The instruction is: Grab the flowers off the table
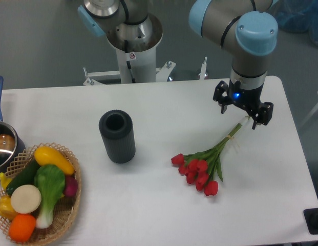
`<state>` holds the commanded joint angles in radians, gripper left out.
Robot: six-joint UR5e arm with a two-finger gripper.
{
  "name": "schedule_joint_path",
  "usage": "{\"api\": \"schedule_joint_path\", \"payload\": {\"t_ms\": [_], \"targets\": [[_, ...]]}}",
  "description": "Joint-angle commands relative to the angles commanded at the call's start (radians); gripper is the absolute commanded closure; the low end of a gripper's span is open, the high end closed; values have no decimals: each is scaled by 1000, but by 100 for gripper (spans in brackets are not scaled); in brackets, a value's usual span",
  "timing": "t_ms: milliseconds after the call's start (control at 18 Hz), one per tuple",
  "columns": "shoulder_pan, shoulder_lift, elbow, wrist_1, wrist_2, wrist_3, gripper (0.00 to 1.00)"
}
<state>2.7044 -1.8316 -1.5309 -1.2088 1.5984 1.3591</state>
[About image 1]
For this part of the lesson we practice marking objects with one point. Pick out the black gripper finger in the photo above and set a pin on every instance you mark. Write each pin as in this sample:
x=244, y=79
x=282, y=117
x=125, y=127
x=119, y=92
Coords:
x=262, y=115
x=221, y=96

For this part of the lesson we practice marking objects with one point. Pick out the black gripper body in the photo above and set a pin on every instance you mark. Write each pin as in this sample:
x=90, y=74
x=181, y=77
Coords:
x=247, y=100

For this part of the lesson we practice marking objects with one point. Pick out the red tulip bouquet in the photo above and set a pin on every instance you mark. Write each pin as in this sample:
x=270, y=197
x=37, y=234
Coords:
x=201, y=167

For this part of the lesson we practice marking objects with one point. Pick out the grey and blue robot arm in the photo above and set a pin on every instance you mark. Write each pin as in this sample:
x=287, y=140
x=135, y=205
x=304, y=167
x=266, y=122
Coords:
x=242, y=28

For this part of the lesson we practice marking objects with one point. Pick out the blue plastic bag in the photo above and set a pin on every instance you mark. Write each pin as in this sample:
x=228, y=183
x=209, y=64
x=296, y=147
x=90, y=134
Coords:
x=298, y=17

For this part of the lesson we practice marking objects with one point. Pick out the dark grey ribbed vase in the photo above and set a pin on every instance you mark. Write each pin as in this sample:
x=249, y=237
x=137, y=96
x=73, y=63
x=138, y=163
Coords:
x=116, y=130

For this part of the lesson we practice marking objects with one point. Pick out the black device at table edge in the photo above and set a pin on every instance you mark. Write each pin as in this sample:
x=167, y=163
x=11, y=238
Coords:
x=311, y=217

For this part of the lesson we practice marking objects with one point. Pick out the purple radish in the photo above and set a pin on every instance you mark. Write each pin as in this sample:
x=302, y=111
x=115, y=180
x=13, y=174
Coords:
x=71, y=186

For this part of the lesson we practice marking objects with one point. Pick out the yellow squash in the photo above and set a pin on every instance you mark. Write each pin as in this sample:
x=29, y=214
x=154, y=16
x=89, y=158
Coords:
x=46, y=155

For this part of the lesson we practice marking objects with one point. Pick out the green bok choy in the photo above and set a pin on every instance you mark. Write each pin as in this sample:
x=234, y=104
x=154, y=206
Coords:
x=50, y=180

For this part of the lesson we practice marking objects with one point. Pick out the woven wicker basket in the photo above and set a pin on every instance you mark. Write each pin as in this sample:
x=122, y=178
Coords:
x=65, y=211

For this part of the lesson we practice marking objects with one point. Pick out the dark green cucumber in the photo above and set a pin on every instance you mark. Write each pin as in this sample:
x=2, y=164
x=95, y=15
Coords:
x=24, y=177

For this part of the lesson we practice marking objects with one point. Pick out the beige round bun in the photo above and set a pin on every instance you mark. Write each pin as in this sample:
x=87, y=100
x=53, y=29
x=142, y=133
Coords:
x=26, y=199

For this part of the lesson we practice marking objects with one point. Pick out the yellow banana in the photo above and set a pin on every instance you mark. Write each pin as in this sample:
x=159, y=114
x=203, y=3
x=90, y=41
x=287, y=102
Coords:
x=4, y=180

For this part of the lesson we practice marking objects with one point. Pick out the orange fruit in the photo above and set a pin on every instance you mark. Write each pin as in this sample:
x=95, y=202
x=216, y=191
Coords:
x=22, y=227

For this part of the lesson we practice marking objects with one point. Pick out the yellow bell pepper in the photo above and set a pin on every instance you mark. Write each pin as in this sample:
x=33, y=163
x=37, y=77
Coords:
x=6, y=209

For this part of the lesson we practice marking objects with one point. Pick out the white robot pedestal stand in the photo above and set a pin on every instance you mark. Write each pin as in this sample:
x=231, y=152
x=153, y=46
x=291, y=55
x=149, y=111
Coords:
x=136, y=51

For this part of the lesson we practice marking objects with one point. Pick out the blue handled saucepan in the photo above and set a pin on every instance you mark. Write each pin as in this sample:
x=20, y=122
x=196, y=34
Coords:
x=10, y=143

